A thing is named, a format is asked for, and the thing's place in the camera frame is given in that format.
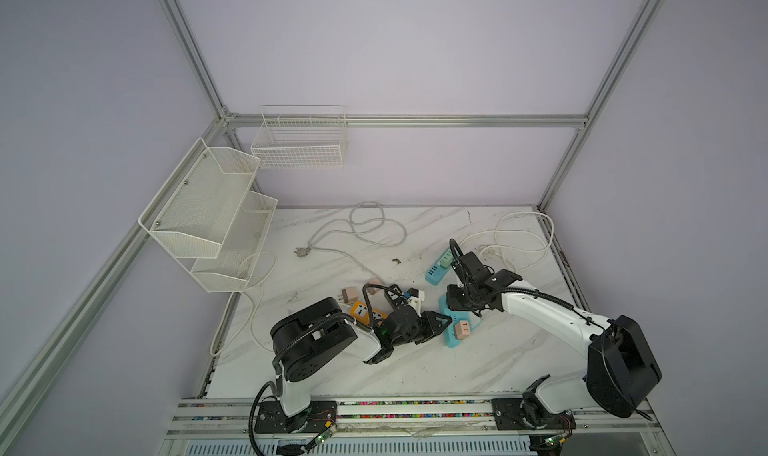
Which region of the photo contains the green adapter far strip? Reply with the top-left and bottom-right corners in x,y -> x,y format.
439,251 -> 454,269

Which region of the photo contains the orange power strip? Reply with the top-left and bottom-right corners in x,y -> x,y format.
349,301 -> 388,326

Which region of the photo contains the white wire basket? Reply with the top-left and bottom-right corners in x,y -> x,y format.
251,105 -> 348,170

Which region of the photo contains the white mesh two-tier shelf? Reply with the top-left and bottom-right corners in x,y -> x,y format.
138,139 -> 277,293

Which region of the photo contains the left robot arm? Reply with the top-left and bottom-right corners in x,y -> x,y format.
266,283 -> 453,419

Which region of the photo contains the aluminium frame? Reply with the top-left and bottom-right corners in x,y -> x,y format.
1,0 -> 665,453

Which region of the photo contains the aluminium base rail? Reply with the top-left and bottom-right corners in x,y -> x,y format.
160,393 -> 675,455

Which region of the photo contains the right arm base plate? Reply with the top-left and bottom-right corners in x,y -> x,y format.
491,397 -> 575,432

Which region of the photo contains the teal power strip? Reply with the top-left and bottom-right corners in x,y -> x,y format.
438,294 -> 481,349

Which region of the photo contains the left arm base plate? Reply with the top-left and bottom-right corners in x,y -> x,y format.
254,400 -> 338,435

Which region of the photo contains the white coiled cable right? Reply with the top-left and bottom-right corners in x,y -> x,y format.
460,210 -> 556,274

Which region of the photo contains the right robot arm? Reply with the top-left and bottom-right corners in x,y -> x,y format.
446,239 -> 662,429

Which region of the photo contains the blue power strip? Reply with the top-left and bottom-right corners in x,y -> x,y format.
425,250 -> 452,286

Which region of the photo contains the pink adapter black strip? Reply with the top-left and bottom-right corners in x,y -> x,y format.
341,287 -> 360,305
366,278 -> 384,296

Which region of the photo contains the grey cable with plug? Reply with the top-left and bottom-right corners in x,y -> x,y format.
294,200 -> 409,274

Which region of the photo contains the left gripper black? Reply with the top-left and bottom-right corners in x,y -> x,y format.
393,312 -> 452,349

